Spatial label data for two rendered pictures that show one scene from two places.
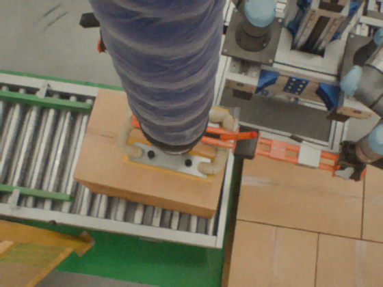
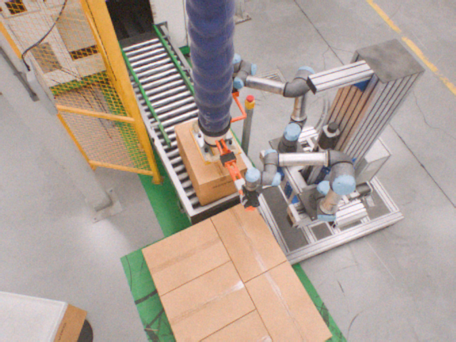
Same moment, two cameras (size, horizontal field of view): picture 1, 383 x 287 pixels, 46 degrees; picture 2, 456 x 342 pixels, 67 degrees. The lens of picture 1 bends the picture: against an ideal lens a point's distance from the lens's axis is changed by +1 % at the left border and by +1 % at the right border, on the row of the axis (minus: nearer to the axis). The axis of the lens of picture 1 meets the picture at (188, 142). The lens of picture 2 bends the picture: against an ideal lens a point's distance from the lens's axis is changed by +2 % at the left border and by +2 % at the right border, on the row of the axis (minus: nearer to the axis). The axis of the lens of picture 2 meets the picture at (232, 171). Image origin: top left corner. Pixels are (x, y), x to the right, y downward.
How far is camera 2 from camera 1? 1.30 m
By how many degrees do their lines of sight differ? 23
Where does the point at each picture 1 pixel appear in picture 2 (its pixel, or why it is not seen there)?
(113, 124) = not seen: hidden behind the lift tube
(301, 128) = (287, 234)
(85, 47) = not seen: hidden behind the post
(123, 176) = (187, 142)
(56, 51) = (237, 112)
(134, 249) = (170, 203)
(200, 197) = (200, 176)
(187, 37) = (199, 43)
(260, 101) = (284, 205)
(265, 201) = (228, 225)
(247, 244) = (201, 230)
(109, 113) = not seen: hidden behind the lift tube
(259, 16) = (287, 132)
